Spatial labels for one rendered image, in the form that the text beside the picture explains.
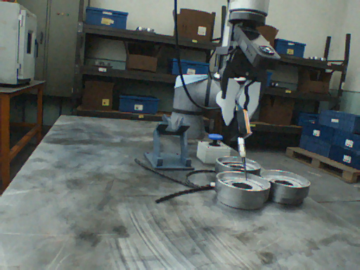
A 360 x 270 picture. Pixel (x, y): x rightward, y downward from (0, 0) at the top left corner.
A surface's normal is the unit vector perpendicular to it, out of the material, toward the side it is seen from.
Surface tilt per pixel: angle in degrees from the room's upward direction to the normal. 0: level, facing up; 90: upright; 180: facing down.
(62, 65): 90
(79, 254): 0
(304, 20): 90
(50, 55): 90
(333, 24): 90
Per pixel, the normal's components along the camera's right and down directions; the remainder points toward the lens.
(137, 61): 0.23, 0.07
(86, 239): 0.11, -0.97
